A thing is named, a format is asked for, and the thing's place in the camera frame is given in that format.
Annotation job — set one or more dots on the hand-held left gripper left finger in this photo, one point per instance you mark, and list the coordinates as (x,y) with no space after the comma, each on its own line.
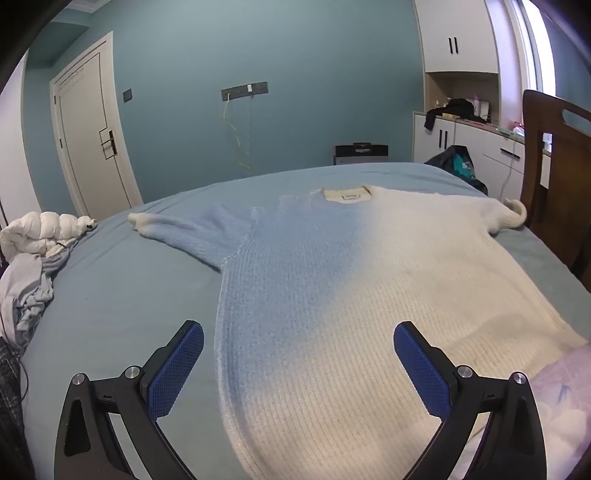
(178,369)

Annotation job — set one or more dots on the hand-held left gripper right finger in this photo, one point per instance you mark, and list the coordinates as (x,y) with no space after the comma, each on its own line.
(422,369)

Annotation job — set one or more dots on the blue and white knit sweater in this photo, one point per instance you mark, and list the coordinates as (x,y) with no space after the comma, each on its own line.
(323,286)

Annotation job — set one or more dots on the purple floral pillow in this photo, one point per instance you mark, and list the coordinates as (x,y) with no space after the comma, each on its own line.
(563,406)

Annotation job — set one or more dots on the grey crumpled cloth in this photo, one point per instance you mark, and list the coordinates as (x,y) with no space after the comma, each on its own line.
(27,286)

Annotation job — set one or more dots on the dark knit cloth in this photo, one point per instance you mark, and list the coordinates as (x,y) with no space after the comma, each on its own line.
(9,415)

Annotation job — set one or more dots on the dark bag with teal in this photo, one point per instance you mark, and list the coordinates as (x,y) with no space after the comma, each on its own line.
(455,161)

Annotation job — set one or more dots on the black box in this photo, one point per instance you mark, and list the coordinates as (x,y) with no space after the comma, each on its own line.
(360,154)

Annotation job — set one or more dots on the white low cabinet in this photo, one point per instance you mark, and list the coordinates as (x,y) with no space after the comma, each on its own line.
(489,152)

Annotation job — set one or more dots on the brown wooden chair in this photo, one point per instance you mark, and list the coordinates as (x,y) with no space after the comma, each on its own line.
(538,152)

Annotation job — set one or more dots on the white door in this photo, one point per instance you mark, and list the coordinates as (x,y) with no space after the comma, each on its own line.
(87,138)

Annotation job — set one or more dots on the black cloth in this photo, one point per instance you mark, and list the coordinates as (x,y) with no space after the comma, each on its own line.
(455,110)

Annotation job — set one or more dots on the window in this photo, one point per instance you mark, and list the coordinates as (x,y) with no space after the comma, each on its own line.
(531,46)

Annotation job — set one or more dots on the dark wall switch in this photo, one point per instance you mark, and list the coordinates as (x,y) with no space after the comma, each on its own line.
(128,95)

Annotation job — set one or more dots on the grey wall outlet strip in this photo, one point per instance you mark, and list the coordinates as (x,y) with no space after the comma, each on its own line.
(240,91)

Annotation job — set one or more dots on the white wall cabinet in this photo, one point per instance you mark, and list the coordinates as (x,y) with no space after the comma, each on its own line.
(461,37)

